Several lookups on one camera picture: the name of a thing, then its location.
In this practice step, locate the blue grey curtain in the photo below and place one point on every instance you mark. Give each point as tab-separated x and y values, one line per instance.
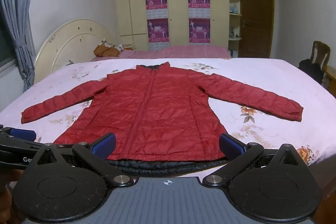
16	16

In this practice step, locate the upper left purple poster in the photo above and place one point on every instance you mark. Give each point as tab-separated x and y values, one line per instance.
156	9

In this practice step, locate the red puffer jacket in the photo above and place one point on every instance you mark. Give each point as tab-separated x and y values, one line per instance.
160	116

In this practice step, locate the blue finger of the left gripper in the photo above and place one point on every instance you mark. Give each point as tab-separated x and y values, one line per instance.
29	135

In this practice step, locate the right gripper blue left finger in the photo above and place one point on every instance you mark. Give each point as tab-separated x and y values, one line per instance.
93	156

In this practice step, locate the pink striped bed sheet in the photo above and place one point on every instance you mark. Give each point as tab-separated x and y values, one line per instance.
204	51

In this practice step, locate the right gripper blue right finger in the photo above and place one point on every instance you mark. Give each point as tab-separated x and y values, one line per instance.
241	156

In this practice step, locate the lower left purple poster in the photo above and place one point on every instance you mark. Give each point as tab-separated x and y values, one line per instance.
158	34

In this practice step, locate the purple poster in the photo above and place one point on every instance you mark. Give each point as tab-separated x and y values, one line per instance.
156	9
199	31
199	9
158	34

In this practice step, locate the brown wooden door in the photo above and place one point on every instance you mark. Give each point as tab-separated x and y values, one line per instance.
256	29

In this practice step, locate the lower right purple poster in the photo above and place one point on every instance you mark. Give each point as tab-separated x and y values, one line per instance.
199	31

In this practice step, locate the wooden chair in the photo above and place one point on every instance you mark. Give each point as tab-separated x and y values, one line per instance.
320	54

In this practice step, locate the upper right purple poster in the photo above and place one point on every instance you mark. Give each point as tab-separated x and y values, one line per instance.
199	9

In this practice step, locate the black bag on chair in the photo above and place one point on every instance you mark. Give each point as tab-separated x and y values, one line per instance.
311	69

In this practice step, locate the cream round headboard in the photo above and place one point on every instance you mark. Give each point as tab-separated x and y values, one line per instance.
73	42

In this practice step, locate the floral pink bedspread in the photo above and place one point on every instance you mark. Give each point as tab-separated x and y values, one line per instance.
313	136

